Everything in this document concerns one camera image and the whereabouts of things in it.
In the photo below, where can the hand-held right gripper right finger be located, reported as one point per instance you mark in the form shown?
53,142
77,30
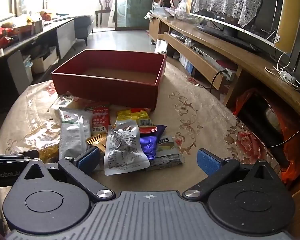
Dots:
208,162

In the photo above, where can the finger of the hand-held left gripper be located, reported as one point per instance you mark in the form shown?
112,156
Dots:
5,157
27,153

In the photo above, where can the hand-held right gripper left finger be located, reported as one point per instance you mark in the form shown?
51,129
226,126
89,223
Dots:
88,159

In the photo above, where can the clear golden snack packet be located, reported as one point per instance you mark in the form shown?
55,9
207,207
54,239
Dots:
47,152

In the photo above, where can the small gold snack packet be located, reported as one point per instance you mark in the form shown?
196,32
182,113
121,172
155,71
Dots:
97,141

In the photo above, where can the grey wafer packet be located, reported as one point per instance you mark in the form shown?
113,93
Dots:
168,158

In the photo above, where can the red and white snack packet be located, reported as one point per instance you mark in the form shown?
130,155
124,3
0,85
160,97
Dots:
100,120

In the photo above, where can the clear bread packet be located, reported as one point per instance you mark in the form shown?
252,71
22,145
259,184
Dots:
65,103

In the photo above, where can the purple snack packet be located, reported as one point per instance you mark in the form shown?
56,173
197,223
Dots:
148,145

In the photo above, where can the yellow and red snack packet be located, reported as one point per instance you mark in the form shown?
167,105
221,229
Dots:
137,117

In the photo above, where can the red cardboard box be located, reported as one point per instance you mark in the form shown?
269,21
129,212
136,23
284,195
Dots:
110,92

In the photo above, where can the white and green snack packet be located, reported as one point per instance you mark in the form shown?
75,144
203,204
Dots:
72,135

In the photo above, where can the white crumpled snack packet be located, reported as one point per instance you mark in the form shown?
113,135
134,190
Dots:
122,152

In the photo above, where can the orange plastic bag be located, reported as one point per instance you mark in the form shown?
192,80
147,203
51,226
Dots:
293,165

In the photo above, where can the white storage box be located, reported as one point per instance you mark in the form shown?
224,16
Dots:
27,63

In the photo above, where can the open cardboard box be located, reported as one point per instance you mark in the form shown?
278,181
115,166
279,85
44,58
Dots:
43,60

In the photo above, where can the blue and white box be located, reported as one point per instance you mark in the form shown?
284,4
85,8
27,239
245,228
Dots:
186,63

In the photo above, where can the long white device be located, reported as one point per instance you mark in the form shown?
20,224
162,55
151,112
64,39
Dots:
210,56

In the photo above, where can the wooden television cabinet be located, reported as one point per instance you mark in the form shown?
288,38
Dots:
240,60

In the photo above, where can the white power strip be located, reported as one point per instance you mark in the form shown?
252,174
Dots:
287,76

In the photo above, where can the dark long sideboard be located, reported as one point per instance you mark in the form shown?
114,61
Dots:
40,36

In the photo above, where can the red snack bags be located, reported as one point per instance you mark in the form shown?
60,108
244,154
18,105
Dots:
0,36

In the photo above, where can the white plastic bag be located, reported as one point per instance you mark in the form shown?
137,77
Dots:
161,47

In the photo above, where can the small grey box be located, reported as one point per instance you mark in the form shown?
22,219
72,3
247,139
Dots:
38,26

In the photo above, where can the black television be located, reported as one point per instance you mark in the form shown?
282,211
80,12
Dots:
227,31

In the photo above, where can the grey sofa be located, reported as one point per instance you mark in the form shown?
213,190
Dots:
83,26

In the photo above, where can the dark wooden chair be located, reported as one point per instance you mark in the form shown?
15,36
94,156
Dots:
106,5

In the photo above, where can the clear plastic bags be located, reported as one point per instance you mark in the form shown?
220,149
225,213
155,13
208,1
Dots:
182,8

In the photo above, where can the glass sliding door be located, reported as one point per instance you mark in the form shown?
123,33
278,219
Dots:
132,5

